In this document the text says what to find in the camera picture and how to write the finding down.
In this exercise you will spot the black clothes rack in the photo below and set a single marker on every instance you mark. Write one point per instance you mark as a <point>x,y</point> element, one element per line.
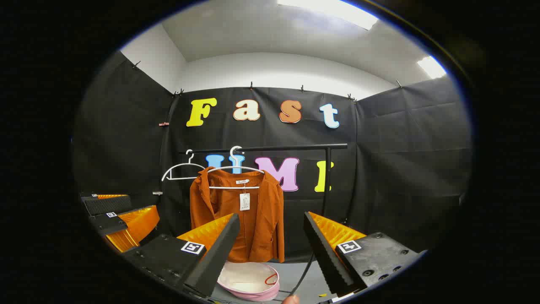
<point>295,147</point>

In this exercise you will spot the white plastic clothes hanger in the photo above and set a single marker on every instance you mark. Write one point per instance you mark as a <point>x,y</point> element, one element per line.
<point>232,187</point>
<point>185,178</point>

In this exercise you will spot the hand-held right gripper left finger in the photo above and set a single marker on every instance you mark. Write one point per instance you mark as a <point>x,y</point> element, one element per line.
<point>213,257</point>

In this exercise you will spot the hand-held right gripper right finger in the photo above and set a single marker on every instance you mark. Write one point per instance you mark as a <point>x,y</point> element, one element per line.
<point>327,257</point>

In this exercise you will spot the black backdrop cloth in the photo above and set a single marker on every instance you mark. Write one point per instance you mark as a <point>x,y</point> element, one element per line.
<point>400,169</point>

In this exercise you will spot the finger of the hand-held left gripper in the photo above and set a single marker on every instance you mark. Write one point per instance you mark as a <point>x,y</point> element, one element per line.
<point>107,205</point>
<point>107,223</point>

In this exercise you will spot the orange jacket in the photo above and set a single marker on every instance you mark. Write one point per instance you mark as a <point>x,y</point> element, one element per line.
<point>261,219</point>

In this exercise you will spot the pink white laundry hamper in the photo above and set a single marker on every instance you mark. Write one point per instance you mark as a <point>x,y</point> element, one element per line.
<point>244,276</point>

